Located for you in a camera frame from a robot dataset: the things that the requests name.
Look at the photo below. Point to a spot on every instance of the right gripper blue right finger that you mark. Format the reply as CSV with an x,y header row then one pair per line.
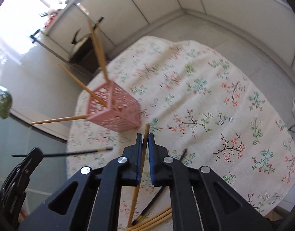
x,y
159,175

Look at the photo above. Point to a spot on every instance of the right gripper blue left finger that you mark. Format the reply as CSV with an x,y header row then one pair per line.
x,y
130,171

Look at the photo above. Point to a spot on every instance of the pink perforated utensil holder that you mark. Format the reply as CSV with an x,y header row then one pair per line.
x,y
121,113

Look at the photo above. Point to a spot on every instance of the floral tablecloth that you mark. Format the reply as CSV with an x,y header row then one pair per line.
x,y
206,111

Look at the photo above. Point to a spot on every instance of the plastic bag with greens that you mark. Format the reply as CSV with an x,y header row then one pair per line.
x,y
5,102

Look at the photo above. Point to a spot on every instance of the dark brown wicker bin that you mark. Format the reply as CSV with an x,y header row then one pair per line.
x,y
82,54

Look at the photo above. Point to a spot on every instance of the black wok with lid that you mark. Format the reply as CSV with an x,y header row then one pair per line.
x,y
82,36

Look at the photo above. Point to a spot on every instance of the red basket on counter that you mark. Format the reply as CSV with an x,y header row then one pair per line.
x,y
50,20

